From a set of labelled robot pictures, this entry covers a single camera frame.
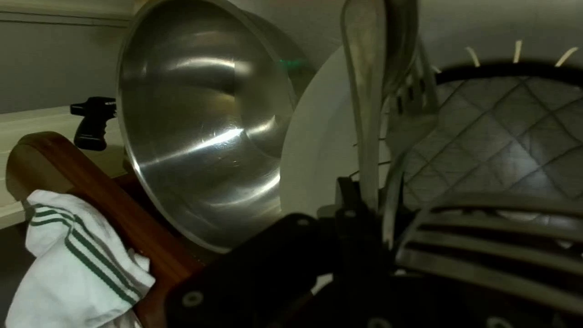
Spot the brown wooden counter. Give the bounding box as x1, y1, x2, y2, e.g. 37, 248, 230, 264
4, 131, 211, 328

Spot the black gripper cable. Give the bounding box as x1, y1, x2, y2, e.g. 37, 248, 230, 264
337, 0, 441, 248

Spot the white quilted cloth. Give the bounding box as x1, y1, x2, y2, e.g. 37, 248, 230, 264
397, 75, 583, 208

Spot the large silver metal bowl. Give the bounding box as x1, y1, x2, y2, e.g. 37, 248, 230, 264
117, 0, 301, 255

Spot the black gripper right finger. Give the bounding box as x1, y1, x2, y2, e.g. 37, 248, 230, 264
392, 191, 583, 328

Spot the white plastic colander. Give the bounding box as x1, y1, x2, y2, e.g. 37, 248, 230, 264
277, 40, 583, 217

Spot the black clamp device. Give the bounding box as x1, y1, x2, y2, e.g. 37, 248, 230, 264
67, 95, 119, 153

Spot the green striped white towel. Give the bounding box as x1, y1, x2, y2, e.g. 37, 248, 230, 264
4, 188, 159, 328

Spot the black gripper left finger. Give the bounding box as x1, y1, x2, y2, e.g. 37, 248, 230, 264
168, 208, 392, 328

